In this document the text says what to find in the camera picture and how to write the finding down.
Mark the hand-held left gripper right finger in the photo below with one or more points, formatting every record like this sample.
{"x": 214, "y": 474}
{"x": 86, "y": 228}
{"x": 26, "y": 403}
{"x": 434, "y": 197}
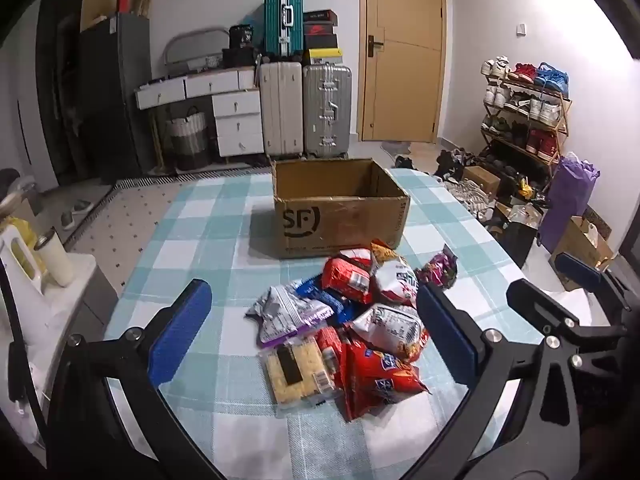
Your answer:
{"x": 445, "y": 330}

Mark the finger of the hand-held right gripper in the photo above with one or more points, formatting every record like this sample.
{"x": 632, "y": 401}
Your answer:
{"x": 530, "y": 300}
{"x": 577, "y": 266}

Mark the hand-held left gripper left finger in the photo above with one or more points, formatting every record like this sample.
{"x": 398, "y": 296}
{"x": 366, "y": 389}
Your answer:
{"x": 180, "y": 330}

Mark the white snack bag orange print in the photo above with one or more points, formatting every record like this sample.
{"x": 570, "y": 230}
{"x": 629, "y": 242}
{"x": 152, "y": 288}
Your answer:
{"x": 390, "y": 327}

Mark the dark purple snack packet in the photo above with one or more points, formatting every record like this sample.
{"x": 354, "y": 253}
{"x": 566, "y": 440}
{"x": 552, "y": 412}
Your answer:
{"x": 440, "y": 267}

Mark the white snack bag fries print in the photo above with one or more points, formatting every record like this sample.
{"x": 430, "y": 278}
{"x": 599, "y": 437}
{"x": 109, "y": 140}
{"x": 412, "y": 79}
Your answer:
{"x": 397, "y": 282}

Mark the large red snack bag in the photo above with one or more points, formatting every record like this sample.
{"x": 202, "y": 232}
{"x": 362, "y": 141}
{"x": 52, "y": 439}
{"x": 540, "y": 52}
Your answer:
{"x": 380, "y": 380}

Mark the silver purple snack bag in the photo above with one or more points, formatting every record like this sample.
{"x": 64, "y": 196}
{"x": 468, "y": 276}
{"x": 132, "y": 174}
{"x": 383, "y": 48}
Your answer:
{"x": 280, "y": 315}

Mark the red white snack packet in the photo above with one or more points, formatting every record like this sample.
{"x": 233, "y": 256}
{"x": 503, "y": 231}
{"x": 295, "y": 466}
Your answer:
{"x": 345, "y": 277}

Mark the clear cracker packet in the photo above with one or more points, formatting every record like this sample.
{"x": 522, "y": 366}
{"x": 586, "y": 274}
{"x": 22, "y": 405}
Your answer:
{"x": 300, "y": 370}

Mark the blue snack packet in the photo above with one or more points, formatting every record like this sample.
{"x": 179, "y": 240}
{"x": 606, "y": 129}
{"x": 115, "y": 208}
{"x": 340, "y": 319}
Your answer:
{"x": 310, "y": 289}

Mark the open brown storage box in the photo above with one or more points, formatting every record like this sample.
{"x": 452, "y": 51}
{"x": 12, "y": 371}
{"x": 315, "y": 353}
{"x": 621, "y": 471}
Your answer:
{"x": 580, "y": 247}

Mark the black shopping bag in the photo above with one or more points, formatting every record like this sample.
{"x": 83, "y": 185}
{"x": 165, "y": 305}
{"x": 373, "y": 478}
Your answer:
{"x": 515, "y": 240}

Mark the teal checked tablecloth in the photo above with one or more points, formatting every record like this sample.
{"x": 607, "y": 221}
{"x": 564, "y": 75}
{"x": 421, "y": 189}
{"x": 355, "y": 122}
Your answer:
{"x": 200, "y": 240}

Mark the small yellow object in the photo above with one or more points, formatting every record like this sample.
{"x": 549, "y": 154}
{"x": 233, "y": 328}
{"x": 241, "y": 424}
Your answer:
{"x": 525, "y": 187}

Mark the wooden shoe rack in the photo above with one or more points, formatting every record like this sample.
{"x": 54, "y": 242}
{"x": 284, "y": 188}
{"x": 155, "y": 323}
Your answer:
{"x": 550, "y": 159}

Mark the beige dotted rug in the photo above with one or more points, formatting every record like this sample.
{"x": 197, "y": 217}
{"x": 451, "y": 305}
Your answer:
{"x": 115, "y": 225}

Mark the pile of loose shoes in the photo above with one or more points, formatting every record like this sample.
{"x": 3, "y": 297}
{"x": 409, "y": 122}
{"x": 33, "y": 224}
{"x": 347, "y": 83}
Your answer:
{"x": 465, "y": 192}

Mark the small brown cardboard box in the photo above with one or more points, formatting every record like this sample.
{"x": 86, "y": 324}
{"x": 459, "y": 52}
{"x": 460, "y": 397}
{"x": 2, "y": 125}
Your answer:
{"x": 480, "y": 177}

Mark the grey slipper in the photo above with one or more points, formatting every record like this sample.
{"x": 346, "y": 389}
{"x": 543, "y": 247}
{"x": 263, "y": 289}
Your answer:
{"x": 82, "y": 206}
{"x": 67, "y": 221}

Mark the white plastic jug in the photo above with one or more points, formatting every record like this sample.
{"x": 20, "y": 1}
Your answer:
{"x": 10, "y": 260}

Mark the grey floor mat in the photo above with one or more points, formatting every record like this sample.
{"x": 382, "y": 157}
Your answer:
{"x": 396, "y": 147}

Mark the woven laundry basket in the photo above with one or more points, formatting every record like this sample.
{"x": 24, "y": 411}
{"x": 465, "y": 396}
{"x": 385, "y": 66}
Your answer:
{"x": 187, "y": 135}

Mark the white drawer desk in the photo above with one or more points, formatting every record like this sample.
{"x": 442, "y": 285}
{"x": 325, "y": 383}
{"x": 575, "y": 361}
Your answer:
{"x": 237, "y": 125}

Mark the dark grey cabinet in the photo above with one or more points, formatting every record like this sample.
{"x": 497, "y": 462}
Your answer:
{"x": 115, "y": 110}

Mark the beige suitcase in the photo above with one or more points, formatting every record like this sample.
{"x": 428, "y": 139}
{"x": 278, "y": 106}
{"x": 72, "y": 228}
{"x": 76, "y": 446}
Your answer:
{"x": 280, "y": 110}

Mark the wooden door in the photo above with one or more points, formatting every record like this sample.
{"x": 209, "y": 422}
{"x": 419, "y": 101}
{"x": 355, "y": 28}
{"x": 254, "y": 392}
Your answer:
{"x": 400, "y": 85}

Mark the silver suitcase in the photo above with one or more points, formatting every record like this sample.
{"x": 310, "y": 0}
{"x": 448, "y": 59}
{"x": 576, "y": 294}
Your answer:
{"x": 320, "y": 110}

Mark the black printed bag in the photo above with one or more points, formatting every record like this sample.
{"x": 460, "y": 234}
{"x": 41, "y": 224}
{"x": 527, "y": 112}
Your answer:
{"x": 241, "y": 37}

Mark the yellow black shoe box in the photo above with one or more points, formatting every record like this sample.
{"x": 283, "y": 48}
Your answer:
{"x": 322, "y": 56}

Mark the teal suitcase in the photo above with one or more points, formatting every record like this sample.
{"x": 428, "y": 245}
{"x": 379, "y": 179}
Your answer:
{"x": 277, "y": 20}

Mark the white light switch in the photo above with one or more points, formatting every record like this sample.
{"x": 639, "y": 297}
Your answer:
{"x": 521, "y": 30}

